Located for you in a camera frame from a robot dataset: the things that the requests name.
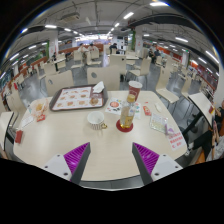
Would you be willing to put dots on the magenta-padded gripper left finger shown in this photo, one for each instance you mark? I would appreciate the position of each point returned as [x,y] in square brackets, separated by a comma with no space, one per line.
[59,165]

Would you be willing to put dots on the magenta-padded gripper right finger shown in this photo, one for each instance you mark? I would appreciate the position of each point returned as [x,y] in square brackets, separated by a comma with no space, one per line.
[165,165]

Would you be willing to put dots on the clear bottle with yellow cap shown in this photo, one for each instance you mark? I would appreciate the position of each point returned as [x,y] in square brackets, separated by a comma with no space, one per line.
[127,115]

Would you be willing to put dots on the white label with pink print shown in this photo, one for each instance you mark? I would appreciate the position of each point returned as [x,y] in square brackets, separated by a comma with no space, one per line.
[176,139]

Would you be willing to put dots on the clear plastic packet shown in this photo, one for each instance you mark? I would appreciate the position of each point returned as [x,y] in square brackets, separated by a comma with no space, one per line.
[158,122]

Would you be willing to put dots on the person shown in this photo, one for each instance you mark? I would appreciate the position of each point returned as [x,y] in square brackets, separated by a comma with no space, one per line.
[219,113]
[113,47]
[81,48]
[156,53]
[92,47]
[204,143]

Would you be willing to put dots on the red flat pouch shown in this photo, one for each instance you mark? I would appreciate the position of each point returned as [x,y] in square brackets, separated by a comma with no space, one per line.
[18,136]

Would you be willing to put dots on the red sauce packet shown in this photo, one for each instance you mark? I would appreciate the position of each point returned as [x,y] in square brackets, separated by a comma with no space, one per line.
[40,118]

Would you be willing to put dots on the white paper slip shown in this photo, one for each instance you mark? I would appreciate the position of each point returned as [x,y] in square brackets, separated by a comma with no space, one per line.
[27,121]

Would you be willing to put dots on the small red snack packet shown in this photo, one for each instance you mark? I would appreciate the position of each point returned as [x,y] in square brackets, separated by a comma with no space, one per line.
[147,110]

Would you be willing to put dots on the small white sachet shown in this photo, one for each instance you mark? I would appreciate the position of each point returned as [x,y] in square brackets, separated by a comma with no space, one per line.
[158,107]

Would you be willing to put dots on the clear bag with fried food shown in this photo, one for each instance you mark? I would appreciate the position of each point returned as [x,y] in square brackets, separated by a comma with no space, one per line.
[38,106]

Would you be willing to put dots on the beige side table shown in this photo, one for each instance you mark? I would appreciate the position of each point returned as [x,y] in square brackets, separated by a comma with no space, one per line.
[5,123]
[200,103]

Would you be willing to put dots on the brown food tray, paper liner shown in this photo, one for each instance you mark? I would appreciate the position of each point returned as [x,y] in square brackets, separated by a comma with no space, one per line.
[75,98]

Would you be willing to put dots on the colourful printed paper sheet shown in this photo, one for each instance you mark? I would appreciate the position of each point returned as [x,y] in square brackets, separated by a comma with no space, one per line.
[113,106]

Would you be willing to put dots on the red paper cup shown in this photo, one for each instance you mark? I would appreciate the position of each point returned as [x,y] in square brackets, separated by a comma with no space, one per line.
[135,89]

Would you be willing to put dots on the beige chair with round hole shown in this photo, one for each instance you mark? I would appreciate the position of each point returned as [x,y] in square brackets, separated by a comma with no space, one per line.
[60,81]
[105,77]

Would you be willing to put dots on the crumpled white napkin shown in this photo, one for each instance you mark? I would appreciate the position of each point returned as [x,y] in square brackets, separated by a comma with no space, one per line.
[98,87]

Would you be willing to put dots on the group of beige chairs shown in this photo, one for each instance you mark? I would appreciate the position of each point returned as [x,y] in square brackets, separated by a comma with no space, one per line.
[144,66]

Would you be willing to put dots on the ceiling air conditioner unit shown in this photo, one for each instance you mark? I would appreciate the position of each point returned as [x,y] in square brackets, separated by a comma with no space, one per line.
[70,17]

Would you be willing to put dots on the group of ceiling lights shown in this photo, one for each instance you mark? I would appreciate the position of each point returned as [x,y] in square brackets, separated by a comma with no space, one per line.
[159,4]

